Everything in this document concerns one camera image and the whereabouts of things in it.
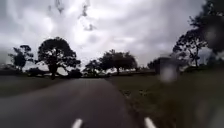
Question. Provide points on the bush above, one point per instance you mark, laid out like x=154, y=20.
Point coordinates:
x=75, y=73

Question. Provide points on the grey asphalt path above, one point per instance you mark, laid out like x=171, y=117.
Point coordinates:
x=83, y=103

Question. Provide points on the grass verge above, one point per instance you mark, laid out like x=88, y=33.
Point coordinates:
x=23, y=85

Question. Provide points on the large round tree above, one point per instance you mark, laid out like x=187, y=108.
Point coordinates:
x=56, y=53

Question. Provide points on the grass field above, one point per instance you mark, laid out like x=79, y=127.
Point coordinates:
x=173, y=100

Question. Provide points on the robot's own part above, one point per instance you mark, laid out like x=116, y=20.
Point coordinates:
x=149, y=122
x=77, y=123

